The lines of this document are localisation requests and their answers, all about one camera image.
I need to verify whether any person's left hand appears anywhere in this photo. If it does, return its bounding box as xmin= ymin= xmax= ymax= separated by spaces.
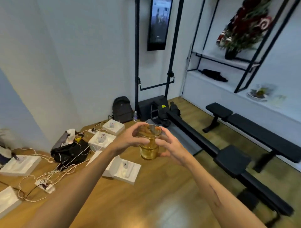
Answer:
xmin=109 ymin=122 xmax=151 ymax=157

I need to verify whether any person's right hand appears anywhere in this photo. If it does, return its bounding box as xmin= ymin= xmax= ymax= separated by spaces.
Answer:
xmin=154 ymin=127 xmax=190 ymax=168

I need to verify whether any amber glass cup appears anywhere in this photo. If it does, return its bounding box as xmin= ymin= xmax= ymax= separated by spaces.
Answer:
xmin=137 ymin=124 xmax=163 ymax=161

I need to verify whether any person's left forearm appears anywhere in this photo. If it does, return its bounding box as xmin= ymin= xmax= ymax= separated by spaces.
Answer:
xmin=23 ymin=148 xmax=121 ymax=228

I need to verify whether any person's right forearm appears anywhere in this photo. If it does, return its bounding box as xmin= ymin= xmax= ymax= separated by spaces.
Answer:
xmin=177 ymin=158 xmax=269 ymax=228

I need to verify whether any grey floor mat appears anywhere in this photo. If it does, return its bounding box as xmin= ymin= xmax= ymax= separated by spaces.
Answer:
xmin=162 ymin=124 xmax=203 ymax=156

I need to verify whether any white foam tray box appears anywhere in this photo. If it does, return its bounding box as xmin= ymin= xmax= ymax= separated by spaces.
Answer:
xmin=102 ymin=119 xmax=125 ymax=136
xmin=113 ymin=158 xmax=142 ymax=186
xmin=0 ymin=154 xmax=42 ymax=177
xmin=0 ymin=186 xmax=22 ymax=220
xmin=88 ymin=131 xmax=117 ymax=152

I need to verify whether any black backpack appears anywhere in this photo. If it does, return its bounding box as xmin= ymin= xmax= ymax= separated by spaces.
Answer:
xmin=112 ymin=96 xmax=133 ymax=124

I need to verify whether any black rowing machine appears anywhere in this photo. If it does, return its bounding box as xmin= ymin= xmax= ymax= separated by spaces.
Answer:
xmin=150 ymin=96 xmax=295 ymax=228

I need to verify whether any black floor bag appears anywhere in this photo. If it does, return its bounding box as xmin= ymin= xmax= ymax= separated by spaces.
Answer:
xmin=50 ymin=140 xmax=92 ymax=170

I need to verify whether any grey white cloth pouch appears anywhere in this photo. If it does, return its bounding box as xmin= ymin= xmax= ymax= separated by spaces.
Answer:
xmin=57 ymin=128 xmax=76 ymax=148

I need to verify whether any black folded umbrella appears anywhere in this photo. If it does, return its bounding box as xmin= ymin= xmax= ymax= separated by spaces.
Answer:
xmin=198 ymin=69 xmax=229 ymax=83

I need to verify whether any black weight bench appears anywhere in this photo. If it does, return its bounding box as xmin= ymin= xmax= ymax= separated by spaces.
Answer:
xmin=202 ymin=102 xmax=301 ymax=173

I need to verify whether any white power strip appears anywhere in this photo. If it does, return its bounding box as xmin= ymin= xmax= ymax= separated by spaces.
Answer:
xmin=34 ymin=179 xmax=56 ymax=194

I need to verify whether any plate with food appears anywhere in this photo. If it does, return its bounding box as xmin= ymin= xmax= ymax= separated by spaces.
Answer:
xmin=247 ymin=83 xmax=278 ymax=102

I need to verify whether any red green festive plant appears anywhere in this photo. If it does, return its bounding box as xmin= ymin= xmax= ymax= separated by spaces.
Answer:
xmin=216 ymin=0 xmax=274 ymax=60

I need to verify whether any black metal cable machine frame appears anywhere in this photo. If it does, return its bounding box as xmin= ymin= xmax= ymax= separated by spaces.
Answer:
xmin=134 ymin=0 xmax=185 ymax=120

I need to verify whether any black wall screen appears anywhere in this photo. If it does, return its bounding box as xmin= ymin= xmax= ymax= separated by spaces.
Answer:
xmin=147 ymin=0 xmax=173 ymax=52

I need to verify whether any black metal shelf frame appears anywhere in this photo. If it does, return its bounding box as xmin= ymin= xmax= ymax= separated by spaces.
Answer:
xmin=187 ymin=0 xmax=301 ymax=94

